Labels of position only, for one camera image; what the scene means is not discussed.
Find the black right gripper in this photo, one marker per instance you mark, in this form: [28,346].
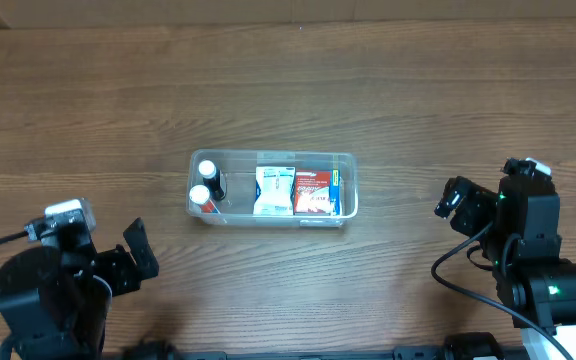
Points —
[462,219]

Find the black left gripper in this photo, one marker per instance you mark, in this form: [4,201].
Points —
[126,280]

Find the orange tube white cap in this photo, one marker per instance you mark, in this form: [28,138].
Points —
[200,200]

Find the black tube white cap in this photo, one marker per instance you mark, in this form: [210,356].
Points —
[212,179]

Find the clear plastic container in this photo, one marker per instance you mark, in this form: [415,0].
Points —
[238,169]

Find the blue medicine box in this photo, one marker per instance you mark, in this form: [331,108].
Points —
[336,193]

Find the red medicine box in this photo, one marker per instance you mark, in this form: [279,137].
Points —
[312,192]

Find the white medicine box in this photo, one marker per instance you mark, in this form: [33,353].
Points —
[274,191]

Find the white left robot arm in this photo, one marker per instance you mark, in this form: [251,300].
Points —
[55,298]

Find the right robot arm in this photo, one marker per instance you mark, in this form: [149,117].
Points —
[537,287]

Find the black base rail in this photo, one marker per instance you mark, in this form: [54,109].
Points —
[470,346]

